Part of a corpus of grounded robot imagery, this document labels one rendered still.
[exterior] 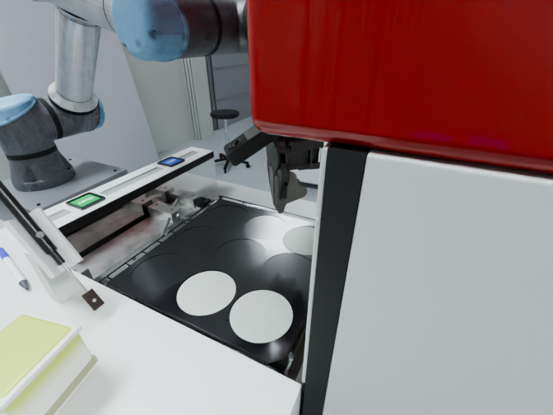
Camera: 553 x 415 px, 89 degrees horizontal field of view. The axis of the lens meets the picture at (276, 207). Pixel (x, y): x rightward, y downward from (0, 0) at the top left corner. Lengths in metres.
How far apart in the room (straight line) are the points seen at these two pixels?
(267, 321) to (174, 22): 0.41
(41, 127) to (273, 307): 0.79
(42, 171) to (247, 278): 0.69
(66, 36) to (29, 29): 2.17
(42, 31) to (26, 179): 2.15
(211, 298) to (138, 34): 0.38
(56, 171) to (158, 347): 0.73
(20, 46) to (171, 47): 2.61
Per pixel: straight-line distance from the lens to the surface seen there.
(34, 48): 3.02
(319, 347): 0.27
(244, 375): 0.35
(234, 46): 0.48
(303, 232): 0.64
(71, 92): 0.98
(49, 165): 1.02
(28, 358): 0.35
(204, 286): 0.53
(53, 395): 0.37
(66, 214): 0.74
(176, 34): 0.40
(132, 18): 0.40
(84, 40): 0.87
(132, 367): 0.39
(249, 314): 0.48
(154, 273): 0.58
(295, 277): 0.53
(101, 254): 0.71
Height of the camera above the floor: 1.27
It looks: 31 degrees down
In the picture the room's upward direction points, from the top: straight up
